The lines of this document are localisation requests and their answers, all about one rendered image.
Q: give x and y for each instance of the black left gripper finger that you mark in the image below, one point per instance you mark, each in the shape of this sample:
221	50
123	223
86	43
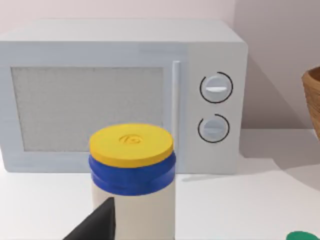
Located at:
100	220

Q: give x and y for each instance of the white jar with yellow lid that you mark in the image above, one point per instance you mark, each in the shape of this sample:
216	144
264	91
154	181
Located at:
135	180

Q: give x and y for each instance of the pale microwave oven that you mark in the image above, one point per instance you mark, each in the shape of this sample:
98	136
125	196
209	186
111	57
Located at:
120	97

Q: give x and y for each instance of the pale microwave knob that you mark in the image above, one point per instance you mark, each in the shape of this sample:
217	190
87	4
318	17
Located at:
216	87
213	128

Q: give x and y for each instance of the green round object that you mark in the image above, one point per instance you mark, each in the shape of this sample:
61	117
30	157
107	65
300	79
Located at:
301	236

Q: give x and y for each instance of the woven wooden basket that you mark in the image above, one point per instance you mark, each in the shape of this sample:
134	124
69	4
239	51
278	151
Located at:
312	100

